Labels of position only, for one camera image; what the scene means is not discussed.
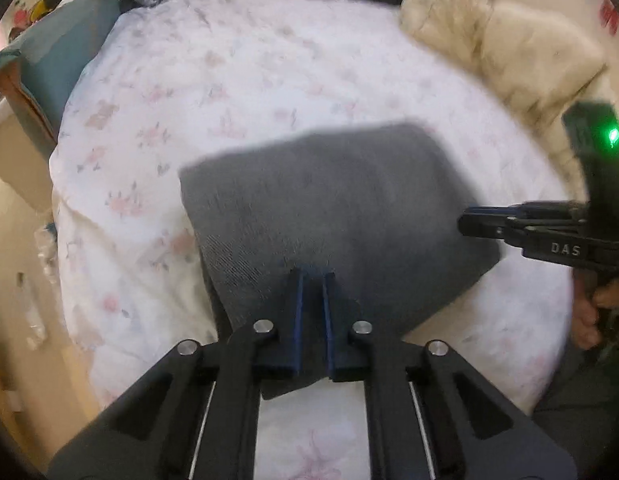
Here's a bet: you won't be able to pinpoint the white floral bed sheet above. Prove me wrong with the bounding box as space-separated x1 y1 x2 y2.
49 0 575 480

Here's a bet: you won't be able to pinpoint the dark grey pants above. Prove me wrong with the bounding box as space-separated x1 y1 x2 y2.
178 121 503 401

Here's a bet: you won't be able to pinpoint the plastic bottle on floor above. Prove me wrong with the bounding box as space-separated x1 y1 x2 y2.
13 272 51 352

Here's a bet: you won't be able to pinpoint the orange cushion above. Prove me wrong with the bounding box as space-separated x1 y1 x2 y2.
0 67 57 146

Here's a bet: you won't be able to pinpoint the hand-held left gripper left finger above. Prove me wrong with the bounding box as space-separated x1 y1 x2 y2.
46 266 307 480

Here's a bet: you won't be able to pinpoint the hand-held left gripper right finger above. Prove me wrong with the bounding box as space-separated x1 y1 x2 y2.
322 271 577 480

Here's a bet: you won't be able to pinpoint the person's dark clothing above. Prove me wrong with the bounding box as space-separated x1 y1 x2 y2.
532 337 619 480

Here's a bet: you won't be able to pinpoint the cream fluffy blanket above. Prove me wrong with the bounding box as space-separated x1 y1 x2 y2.
399 0 611 183

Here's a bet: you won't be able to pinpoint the person's right hand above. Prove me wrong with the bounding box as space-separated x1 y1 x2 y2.
572 272 619 352

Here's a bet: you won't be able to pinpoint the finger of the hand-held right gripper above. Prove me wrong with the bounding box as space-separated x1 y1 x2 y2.
459 202 590 222
458 217 545 252

